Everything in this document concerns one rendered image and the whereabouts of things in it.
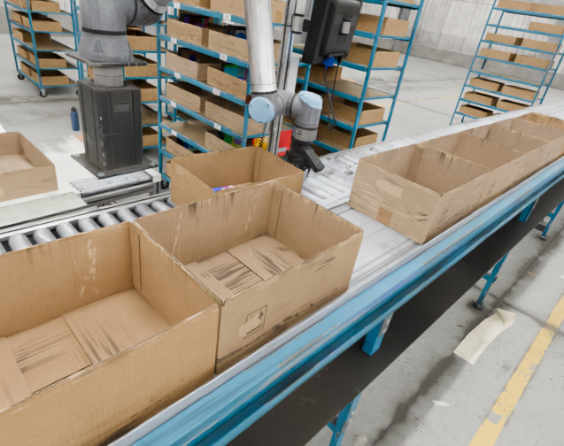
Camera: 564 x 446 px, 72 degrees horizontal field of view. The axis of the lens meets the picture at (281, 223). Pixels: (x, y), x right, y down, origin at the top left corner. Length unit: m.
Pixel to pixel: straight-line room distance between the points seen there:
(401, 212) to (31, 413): 1.03
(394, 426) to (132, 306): 1.32
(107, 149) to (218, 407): 1.25
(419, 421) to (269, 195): 1.27
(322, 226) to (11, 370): 0.66
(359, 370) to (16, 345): 0.80
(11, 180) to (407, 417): 1.77
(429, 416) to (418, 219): 1.02
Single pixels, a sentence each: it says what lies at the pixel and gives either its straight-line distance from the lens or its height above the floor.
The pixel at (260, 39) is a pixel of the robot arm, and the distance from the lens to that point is 1.37.
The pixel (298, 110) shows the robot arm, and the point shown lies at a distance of 1.48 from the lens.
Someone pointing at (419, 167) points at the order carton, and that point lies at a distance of 1.63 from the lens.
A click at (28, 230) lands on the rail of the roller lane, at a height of 0.74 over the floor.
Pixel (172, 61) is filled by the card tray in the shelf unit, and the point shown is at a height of 0.99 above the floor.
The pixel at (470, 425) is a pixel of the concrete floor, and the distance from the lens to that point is 2.05.
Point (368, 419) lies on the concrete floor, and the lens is 1.86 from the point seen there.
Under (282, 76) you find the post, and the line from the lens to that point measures 1.74.
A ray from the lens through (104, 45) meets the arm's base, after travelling 1.64.
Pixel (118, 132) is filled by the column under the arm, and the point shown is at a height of 0.91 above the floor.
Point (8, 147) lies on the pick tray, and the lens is 1.94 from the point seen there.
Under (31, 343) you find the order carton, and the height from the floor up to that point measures 0.88.
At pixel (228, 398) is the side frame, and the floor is 0.91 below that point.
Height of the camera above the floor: 1.46
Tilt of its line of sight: 30 degrees down
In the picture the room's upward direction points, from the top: 9 degrees clockwise
